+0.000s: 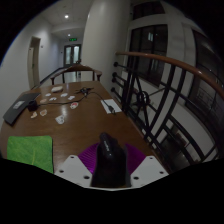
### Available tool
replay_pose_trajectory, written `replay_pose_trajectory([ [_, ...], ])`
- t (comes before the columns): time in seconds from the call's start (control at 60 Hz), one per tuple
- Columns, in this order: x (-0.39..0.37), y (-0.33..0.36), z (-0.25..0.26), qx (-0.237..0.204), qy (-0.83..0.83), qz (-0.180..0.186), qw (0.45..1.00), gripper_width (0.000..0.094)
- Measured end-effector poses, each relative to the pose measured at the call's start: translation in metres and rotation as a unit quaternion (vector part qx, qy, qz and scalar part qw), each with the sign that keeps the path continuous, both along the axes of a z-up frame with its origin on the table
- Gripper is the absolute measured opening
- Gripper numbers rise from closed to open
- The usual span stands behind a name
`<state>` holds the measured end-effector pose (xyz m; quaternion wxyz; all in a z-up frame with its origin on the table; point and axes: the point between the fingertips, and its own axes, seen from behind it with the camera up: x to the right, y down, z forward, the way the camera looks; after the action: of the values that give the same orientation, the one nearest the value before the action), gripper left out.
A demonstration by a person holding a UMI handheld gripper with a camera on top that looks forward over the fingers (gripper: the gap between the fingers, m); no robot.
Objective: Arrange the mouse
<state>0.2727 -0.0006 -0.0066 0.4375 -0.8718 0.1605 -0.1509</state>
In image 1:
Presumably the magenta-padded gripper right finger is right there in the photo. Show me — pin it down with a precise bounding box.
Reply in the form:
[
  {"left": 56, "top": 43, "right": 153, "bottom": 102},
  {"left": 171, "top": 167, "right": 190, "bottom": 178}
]
[{"left": 124, "top": 143, "right": 170, "bottom": 188}]

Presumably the black railing with wooden handrail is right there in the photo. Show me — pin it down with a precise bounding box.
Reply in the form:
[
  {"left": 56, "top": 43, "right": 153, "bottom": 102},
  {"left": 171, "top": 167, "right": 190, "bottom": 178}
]
[{"left": 111, "top": 50, "right": 224, "bottom": 172}]

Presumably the glazed double door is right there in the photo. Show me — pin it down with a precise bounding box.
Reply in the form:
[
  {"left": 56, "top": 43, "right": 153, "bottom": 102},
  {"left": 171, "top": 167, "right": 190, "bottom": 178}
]
[{"left": 63, "top": 44, "right": 82, "bottom": 66}]

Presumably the wooden chair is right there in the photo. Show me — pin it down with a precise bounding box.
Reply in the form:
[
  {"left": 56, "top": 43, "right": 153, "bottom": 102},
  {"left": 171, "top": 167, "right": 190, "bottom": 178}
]
[{"left": 49, "top": 63, "right": 103, "bottom": 86}]

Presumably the small white flat box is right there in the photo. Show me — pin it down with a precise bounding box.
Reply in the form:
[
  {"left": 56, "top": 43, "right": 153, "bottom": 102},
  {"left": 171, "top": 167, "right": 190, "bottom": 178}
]
[{"left": 50, "top": 85, "right": 64, "bottom": 93}]

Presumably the white side door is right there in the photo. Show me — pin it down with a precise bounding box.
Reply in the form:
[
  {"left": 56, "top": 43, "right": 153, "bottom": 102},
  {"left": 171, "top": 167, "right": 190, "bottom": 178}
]
[{"left": 27, "top": 35, "right": 42, "bottom": 90}]

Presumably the white oval card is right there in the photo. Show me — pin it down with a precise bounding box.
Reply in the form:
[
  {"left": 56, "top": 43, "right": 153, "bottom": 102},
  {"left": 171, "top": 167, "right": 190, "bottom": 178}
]
[{"left": 54, "top": 114, "right": 66, "bottom": 125}]

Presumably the white paper sheet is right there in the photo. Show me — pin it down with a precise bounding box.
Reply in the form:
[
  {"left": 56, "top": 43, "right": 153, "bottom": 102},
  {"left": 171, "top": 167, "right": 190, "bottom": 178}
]
[{"left": 100, "top": 98, "right": 123, "bottom": 115}]

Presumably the green mouse pad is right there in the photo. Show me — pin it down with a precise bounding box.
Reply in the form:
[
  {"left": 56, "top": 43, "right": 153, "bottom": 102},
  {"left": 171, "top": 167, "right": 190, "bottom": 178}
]
[{"left": 6, "top": 134, "right": 55, "bottom": 175}]

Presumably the dark closed laptop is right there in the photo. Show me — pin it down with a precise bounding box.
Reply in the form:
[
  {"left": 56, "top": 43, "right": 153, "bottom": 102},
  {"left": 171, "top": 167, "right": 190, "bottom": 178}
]
[{"left": 2, "top": 92, "right": 42, "bottom": 127}]

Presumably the large dark window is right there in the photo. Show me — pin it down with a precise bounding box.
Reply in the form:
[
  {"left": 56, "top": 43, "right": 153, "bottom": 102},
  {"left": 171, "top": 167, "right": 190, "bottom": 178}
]
[{"left": 127, "top": 24, "right": 169, "bottom": 87}]

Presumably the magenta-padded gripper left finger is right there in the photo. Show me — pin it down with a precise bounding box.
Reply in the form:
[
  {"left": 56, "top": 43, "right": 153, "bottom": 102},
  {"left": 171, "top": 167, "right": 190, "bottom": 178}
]
[{"left": 54, "top": 142, "right": 101, "bottom": 188}]

